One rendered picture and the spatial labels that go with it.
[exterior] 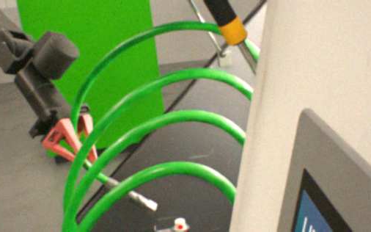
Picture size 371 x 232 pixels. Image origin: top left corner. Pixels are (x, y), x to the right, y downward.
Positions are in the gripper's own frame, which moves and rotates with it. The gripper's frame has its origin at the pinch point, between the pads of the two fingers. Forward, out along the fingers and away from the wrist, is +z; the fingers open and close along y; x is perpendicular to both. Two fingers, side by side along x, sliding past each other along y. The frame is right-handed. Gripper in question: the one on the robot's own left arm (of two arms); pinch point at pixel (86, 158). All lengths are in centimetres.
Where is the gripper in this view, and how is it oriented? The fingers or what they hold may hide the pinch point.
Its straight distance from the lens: 93.1
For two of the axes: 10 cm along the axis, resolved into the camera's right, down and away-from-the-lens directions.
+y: 5.4, -1.1, 8.3
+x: -6.0, 6.5, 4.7
